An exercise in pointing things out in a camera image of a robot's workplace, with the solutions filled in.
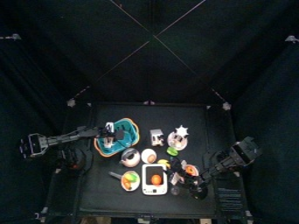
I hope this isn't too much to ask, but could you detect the white star-shaped toy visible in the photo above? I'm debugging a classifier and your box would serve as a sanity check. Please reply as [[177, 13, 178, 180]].
[[173, 124, 190, 138]]

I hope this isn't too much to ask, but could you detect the toy pan with vegetables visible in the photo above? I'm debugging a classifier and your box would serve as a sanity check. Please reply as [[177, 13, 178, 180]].
[[106, 170, 141, 193]]

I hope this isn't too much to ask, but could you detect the small white toy appliance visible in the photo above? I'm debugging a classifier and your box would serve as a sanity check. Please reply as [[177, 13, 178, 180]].
[[149, 129, 165, 147]]

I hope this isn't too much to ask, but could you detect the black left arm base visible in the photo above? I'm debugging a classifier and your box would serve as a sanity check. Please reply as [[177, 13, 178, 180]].
[[57, 147, 88, 172]]

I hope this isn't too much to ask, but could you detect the white round cup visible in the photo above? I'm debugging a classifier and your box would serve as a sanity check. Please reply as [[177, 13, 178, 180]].
[[118, 147, 141, 169]]

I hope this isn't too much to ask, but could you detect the green toy pea pod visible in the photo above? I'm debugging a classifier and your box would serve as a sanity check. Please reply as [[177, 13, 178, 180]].
[[165, 146, 180, 157]]

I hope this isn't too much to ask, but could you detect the yellow toy food piece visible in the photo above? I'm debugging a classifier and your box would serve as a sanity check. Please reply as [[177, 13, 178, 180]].
[[156, 158, 172, 169]]

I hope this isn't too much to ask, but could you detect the black round toy pot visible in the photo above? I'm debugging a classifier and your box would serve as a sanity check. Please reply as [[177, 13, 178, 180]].
[[189, 186, 209, 201]]

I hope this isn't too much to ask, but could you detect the orange toy fruit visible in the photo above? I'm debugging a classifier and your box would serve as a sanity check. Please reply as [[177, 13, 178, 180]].
[[150, 174, 164, 186]]

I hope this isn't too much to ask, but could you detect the teal basket with orange rim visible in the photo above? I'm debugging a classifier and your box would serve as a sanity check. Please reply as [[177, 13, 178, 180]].
[[93, 117, 141, 158]]

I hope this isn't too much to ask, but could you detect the pink plate with orange food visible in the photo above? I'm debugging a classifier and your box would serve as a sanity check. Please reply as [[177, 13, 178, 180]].
[[181, 164, 201, 178]]

